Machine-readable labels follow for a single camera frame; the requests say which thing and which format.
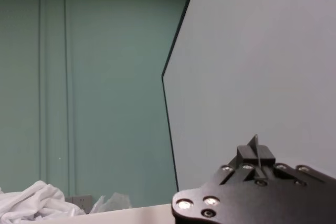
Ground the black company introduction poster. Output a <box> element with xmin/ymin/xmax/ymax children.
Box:
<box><xmin>161</xmin><ymin>0</ymin><xmax>336</xmax><ymax>193</ymax></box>

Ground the white crumpled cloth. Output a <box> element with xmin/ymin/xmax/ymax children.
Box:
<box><xmin>0</xmin><ymin>180</ymin><xmax>86</xmax><ymax>224</ymax></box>

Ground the clear plastic bag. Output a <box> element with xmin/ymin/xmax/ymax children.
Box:
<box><xmin>89</xmin><ymin>192</ymin><xmax>132</xmax><ymax>214</ymax></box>

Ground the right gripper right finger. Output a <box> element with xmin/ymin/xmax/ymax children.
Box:
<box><xmin>258</xmin><ymin>145</ymin><xmax>276</xmax><ymax>179</ymax></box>

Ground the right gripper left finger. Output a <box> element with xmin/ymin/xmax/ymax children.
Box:
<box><xmin>237</xmin><ymin>134</ymin><xmax>260</xmax><ymax>182</ymax></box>

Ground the grey wall socket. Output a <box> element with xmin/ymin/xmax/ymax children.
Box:
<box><xmin>65</xmin><ymin>194</ymin><xmax>93</xmax><ymax>214</ymax></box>

